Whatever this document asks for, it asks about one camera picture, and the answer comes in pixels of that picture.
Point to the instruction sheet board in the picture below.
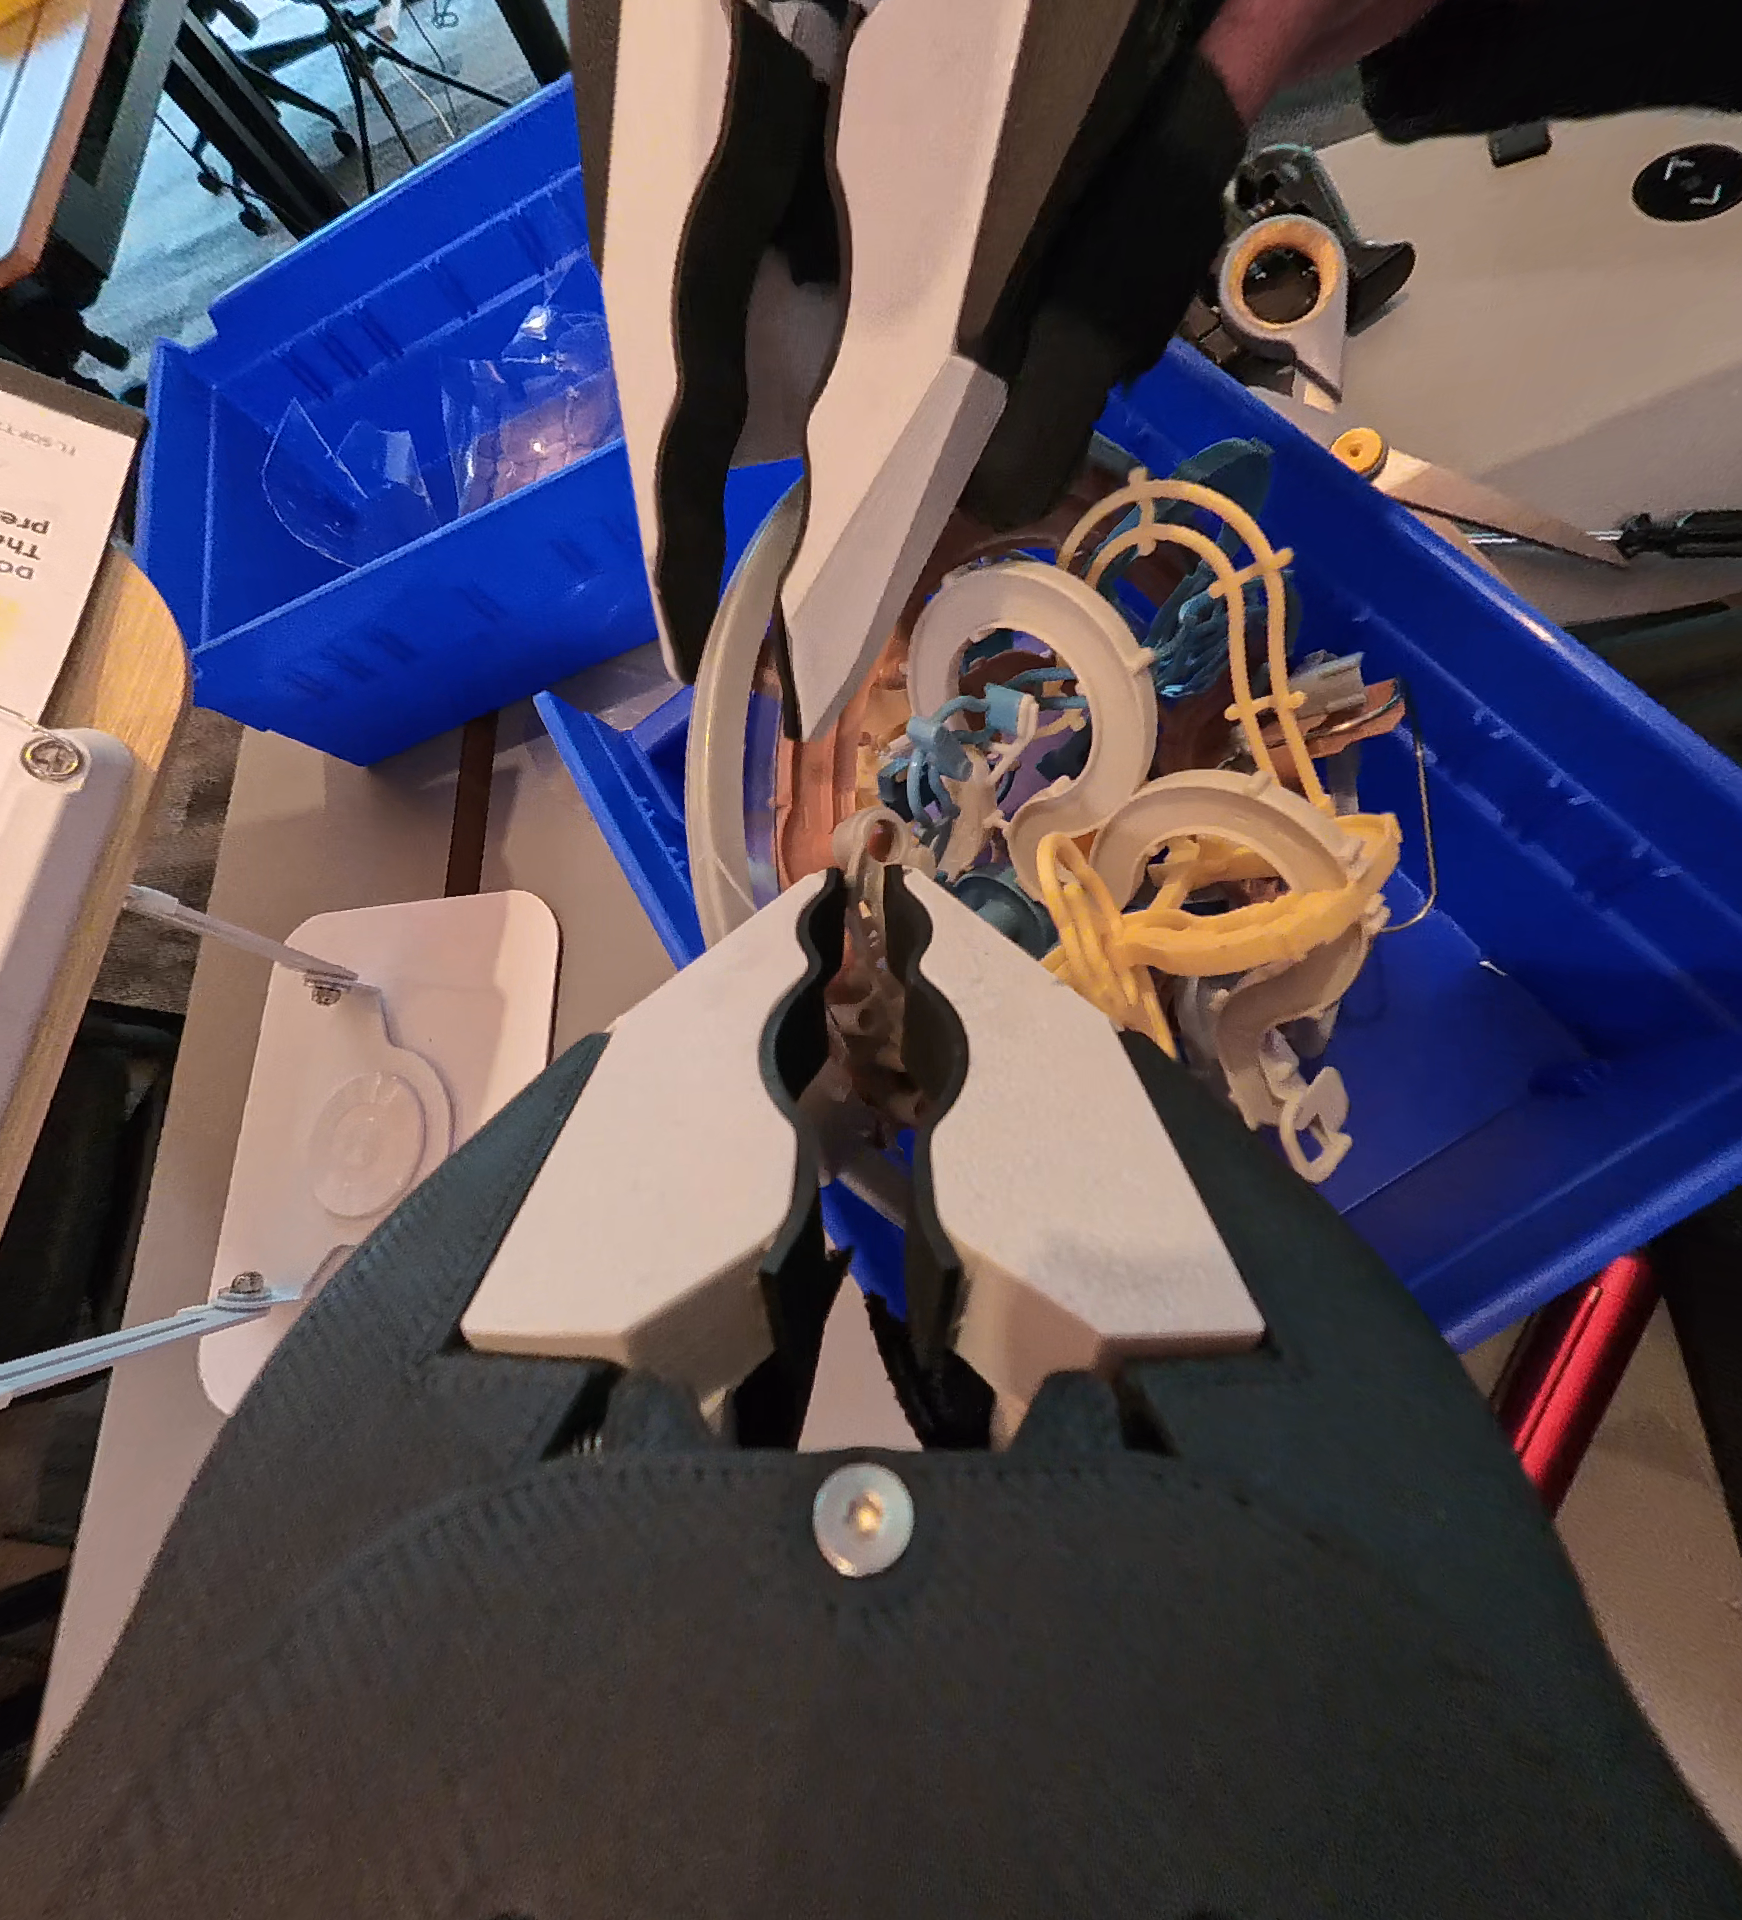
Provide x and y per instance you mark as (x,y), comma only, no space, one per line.
(2,494)

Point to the white desk wooden edge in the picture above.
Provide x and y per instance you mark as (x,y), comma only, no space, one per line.
(2,151)

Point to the blue plastic bin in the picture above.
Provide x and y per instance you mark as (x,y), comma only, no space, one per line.
(360,648)
(1560,900)

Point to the round desk grommet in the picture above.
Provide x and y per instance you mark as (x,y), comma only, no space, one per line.
(1649,181)

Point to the red electric screwdriver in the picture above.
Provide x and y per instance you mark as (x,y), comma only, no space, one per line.
(1576,1380)

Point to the clear ball maze puzzle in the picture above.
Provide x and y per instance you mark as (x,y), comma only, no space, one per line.
(1048,677)

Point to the steel scissors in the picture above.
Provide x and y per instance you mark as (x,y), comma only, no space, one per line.
(1487,510)

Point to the person's right hand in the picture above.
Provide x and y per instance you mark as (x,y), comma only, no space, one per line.
(1284,47)

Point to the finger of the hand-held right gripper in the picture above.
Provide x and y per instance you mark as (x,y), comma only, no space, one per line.
(916,301)
(639,181)

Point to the white document stand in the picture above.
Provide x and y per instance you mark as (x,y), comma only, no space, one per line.
(423,991)

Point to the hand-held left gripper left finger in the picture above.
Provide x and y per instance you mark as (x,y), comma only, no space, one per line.
(633,1204)

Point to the clear plastic dome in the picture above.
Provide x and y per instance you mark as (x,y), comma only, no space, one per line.
(439,449)

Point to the small black block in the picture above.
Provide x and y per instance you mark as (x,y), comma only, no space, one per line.
(1520,142)

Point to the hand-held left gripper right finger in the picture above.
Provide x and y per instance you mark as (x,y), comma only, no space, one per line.
(1099,1204)

